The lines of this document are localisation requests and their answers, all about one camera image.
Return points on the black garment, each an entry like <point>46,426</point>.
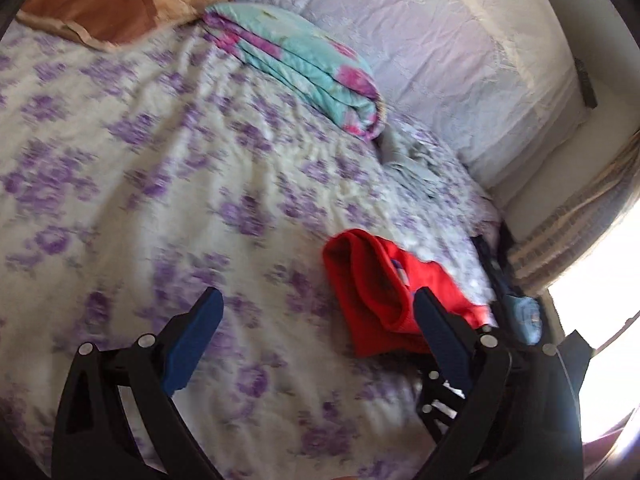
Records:
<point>492,265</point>

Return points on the grey folded garment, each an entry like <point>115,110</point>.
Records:
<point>415,160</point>

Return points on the red pants with striped sides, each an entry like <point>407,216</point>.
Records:
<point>370,285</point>

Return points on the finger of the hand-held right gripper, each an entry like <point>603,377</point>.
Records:
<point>431,387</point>

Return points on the folded floral turquoise quilt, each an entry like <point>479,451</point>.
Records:
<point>305,65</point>

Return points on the brown pillow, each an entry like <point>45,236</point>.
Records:
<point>110,5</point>

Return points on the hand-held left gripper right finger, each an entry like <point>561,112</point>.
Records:
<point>445,345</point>

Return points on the purple floral bed sheet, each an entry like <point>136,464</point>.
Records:
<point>150,185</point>

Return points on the blue denim garment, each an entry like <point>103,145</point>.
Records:
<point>522,317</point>

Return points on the white lace headboard cover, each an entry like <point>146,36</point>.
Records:
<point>440,60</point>

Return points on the beige striped curtain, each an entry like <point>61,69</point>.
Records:
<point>575,220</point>

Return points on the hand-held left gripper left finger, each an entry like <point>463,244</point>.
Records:
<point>192,345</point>

